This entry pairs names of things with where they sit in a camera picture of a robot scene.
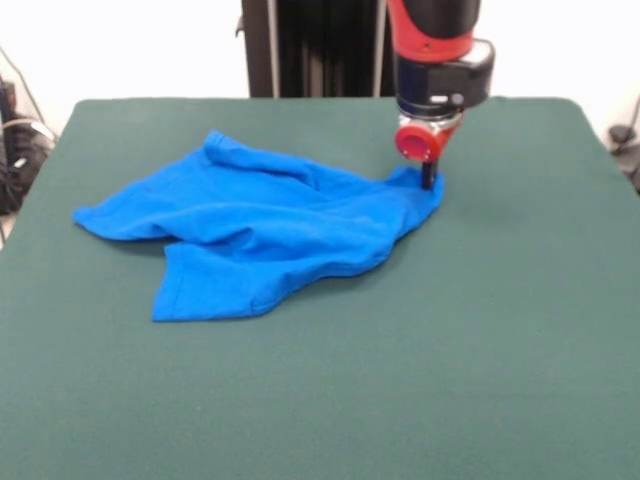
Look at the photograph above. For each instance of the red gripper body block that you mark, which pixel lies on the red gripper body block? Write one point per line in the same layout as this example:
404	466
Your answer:
420	145

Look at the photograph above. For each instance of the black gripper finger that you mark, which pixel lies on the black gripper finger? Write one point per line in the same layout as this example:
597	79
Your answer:
429	175

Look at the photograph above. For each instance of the blue shirt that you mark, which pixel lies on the blue shirt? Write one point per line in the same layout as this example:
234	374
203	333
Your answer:
250	240

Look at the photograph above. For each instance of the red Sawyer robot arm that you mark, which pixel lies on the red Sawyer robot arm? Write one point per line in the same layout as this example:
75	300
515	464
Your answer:
435	70

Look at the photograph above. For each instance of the dark green table cloth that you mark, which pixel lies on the dark green table cloth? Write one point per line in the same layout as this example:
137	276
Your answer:
450	350

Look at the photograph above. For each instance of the small black box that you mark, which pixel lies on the small black box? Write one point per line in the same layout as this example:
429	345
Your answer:
6	100

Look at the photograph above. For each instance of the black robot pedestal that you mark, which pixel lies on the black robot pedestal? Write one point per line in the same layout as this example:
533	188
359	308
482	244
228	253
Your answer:
320	50

